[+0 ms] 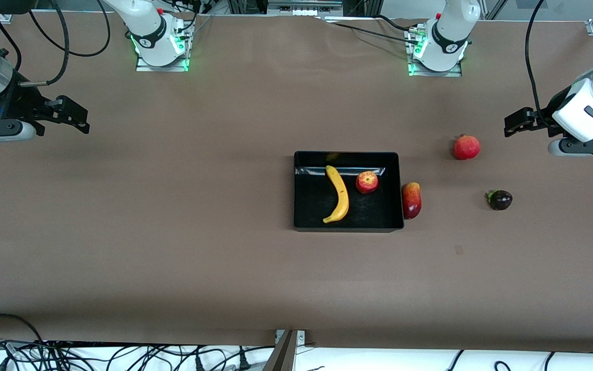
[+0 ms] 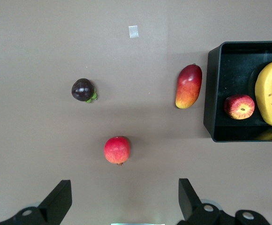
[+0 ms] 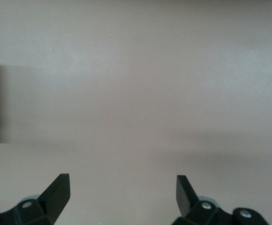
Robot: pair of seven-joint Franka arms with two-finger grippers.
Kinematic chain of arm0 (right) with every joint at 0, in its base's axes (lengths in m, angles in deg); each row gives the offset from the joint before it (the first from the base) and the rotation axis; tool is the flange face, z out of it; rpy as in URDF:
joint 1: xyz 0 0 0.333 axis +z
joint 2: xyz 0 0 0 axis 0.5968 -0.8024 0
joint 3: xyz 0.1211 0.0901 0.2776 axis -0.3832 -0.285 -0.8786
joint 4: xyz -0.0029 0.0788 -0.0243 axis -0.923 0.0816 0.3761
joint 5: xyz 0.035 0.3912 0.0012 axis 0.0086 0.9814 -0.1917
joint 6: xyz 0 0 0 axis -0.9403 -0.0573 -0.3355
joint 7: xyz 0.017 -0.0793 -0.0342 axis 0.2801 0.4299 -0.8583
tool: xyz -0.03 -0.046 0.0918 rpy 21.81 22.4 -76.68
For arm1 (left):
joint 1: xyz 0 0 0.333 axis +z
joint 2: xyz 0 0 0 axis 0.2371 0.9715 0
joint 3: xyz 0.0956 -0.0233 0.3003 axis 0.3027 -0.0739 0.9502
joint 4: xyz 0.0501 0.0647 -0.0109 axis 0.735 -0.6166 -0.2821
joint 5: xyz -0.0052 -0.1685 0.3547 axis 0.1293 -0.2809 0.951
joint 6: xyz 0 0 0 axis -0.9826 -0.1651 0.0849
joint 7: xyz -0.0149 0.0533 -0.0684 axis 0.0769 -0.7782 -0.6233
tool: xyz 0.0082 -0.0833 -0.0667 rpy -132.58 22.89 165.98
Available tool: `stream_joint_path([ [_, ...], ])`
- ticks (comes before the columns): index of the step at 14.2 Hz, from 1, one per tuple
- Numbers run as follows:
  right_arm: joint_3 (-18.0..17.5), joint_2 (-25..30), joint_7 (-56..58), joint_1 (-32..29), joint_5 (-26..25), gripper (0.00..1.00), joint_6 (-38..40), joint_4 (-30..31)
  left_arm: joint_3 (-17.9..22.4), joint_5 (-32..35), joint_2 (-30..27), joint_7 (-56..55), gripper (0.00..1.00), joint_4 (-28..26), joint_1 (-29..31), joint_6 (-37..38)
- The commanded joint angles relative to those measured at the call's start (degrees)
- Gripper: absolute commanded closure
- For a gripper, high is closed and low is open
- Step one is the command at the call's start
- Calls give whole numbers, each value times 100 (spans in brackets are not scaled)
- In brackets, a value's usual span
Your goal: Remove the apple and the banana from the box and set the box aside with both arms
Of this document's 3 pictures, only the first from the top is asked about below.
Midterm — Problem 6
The red yellow apple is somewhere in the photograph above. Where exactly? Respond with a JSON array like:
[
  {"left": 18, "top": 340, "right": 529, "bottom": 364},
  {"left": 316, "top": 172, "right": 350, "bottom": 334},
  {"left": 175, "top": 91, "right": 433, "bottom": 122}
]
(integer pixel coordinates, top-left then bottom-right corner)
[{"left": 355, "top": 171, "right": 379, "bottom": 195}]

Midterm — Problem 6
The black plastic tray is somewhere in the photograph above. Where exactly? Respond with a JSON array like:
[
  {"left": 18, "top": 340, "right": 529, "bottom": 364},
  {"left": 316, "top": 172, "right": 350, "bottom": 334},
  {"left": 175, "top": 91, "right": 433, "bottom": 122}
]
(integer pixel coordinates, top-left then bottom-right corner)
[{"left": 293, "top": 150, "right": 405, "bottom": 233}]

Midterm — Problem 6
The yellow banana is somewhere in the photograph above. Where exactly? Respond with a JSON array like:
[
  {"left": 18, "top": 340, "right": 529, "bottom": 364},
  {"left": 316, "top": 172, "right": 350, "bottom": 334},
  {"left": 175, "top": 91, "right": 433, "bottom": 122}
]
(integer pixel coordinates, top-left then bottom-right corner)
[{"left": 323, "top": 165, "right": 350, "bottom": 224}]

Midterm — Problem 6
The red pomegranate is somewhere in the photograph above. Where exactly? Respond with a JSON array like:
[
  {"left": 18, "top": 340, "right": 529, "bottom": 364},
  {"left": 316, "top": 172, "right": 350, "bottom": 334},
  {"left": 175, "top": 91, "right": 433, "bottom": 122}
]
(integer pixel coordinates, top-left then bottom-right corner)
[{"left": 453, "top": 134, "right": 481, "bottom": 161}]

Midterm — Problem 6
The dark purple eggplant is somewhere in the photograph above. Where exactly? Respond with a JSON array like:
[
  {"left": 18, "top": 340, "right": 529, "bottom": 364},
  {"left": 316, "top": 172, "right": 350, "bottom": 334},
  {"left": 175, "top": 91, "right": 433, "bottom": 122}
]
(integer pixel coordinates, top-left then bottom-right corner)
[{"left": 486, "top": 189, "right": 513, "bottom": 211}]

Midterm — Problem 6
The red yellow mango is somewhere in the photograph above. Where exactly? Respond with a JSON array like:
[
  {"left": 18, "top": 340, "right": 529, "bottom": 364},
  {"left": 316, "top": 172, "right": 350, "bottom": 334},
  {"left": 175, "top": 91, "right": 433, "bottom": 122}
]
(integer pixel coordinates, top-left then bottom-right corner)
[{"left": 402, "top": 182, "right": 422, "bottom": 220}]

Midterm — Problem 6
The white power strip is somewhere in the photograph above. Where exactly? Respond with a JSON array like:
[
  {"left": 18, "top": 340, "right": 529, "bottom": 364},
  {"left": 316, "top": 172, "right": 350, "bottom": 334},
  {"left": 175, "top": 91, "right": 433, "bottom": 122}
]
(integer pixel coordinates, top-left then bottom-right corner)
[{"left": 268, "top": 0, "right": 344, "bottom": 17}]

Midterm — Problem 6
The dark metal beam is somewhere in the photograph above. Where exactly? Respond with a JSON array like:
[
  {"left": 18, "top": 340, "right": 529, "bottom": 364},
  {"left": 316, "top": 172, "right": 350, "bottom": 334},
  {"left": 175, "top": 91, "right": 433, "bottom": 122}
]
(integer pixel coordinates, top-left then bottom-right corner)
[{"left": 263, "top": 330, "right": 299, "bottom": 371}]

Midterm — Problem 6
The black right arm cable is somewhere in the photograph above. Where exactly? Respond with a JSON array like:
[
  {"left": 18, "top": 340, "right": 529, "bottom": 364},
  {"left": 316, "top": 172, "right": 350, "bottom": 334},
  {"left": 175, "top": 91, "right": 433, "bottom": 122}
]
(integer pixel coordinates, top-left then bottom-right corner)
[{"left": 0, "top": 0, "right": 111, "bottom": 87}]

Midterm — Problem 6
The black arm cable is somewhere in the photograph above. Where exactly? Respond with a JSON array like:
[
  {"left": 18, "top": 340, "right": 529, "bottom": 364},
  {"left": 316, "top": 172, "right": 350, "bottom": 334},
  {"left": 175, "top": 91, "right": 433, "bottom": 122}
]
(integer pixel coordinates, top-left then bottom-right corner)
[
  {"left": 525, "top": 0, "right": 552, "bottom": 129},
  {"left": 0, "top": 0, "right": 111, "bottom": 87}
]

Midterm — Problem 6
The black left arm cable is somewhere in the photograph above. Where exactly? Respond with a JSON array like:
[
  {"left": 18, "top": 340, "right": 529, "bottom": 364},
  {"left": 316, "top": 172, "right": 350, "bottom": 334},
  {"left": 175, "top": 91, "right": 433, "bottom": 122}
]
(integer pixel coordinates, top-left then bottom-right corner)
[{"left": 525, "top": 0, "right": 552, "bottom": 129}]

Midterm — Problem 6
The black cable on table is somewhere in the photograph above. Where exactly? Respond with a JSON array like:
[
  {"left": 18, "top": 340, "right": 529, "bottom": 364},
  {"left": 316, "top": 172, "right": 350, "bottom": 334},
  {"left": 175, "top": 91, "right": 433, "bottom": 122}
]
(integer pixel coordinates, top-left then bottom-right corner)
[{"left": 325, "top": 14, "right": 423, "bottom": 44}]

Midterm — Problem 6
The silver table edge bracket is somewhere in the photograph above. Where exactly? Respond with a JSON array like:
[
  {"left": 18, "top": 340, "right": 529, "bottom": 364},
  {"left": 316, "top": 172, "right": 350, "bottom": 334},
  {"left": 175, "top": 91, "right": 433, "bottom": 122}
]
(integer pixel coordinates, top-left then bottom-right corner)
[{"left": 275, "top": 330, "right": 306, "bottom": 346}]

